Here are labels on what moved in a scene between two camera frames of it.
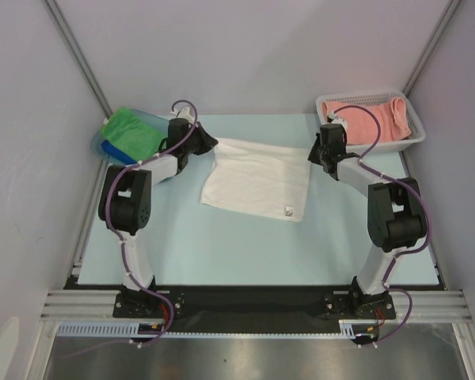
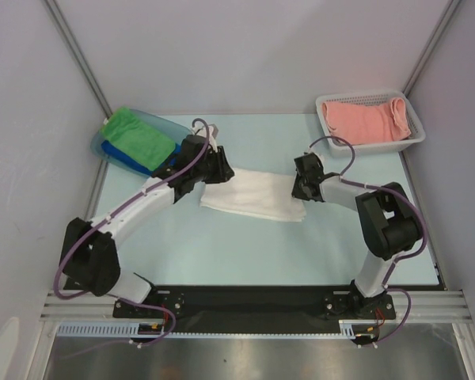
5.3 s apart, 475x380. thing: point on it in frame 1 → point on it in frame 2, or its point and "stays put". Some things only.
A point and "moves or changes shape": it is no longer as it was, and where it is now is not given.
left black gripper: (207, 142) → (223, 170)
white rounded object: (1, 355) stays put
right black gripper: (319, 154) → (304, 179)
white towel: (264, 180) moves or changes shape
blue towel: (116, 153) stays put
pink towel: (392, 115) stays put
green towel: (130, 134) stays put
